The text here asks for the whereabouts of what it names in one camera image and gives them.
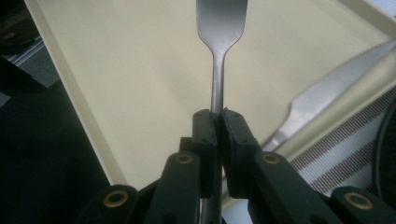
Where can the silver table knife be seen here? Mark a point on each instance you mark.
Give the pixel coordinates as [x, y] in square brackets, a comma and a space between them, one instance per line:
[327, 93]

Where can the striped brown placemat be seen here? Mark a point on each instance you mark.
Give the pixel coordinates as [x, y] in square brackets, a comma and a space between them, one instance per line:
[348, 155]

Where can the aluminium floor rail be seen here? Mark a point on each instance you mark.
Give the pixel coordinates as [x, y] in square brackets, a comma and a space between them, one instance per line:
[28, 53]

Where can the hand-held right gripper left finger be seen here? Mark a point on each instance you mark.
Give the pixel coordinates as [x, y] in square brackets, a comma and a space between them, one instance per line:
[205, 149]

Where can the silver fork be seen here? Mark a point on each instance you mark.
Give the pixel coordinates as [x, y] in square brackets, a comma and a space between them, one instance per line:
[221, 25]

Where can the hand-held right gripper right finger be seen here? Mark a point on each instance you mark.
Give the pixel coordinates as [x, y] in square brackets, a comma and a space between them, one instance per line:
[238, 149]

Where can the beige plastic tray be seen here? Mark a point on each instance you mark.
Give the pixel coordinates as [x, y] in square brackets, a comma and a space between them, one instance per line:
[124, 77]

